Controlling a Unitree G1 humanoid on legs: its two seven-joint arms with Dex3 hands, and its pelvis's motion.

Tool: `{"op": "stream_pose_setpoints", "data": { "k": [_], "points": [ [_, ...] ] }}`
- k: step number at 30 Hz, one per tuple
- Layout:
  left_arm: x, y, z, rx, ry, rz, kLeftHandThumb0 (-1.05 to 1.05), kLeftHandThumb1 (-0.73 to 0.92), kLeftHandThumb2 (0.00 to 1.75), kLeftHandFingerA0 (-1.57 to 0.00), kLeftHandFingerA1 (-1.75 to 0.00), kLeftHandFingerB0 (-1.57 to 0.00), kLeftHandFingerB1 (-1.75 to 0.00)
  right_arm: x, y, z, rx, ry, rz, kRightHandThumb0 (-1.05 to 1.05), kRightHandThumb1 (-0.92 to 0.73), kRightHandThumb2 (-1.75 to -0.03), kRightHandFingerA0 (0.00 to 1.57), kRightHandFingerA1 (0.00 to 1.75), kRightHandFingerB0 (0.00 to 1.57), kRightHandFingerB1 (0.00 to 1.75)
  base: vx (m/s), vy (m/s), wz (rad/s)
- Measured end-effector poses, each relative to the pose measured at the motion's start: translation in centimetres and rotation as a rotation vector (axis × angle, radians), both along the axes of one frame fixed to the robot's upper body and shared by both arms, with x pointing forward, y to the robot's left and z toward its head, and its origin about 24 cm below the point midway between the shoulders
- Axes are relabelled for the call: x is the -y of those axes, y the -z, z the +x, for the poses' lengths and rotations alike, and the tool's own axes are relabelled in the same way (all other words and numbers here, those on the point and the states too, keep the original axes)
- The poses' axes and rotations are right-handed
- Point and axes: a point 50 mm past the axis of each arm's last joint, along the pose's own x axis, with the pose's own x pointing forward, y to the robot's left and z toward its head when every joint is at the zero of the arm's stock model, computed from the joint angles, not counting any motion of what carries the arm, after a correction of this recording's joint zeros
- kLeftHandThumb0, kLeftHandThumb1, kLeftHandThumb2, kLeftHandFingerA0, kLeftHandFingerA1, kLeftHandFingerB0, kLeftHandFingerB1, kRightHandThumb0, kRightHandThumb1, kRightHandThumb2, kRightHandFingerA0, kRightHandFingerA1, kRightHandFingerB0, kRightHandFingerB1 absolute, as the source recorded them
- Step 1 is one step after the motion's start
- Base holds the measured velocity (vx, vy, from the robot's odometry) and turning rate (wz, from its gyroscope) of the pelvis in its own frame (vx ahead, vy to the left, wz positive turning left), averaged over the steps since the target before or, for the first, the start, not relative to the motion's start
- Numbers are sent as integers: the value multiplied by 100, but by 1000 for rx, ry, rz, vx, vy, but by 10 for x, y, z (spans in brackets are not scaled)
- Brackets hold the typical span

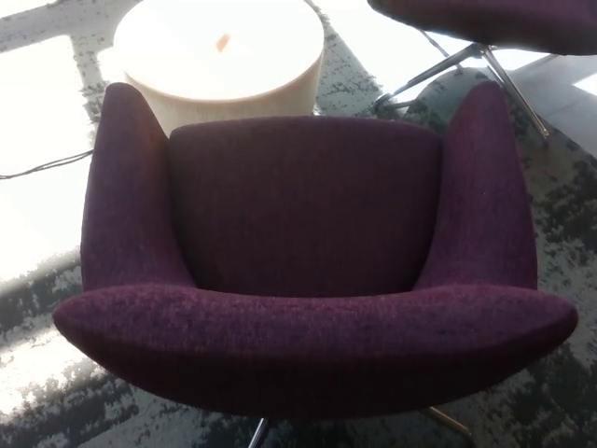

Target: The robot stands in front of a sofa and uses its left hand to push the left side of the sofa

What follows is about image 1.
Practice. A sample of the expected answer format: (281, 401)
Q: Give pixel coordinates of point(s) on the round white side table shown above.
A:
(219, 79)

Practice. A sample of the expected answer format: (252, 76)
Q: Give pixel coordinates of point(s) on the small orange item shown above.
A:
(222, 41)

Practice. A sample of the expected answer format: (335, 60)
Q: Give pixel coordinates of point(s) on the purple chair with metal legs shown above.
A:
(513, 21)

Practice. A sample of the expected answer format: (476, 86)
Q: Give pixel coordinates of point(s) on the purple fabric armchair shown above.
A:
(298, 336)

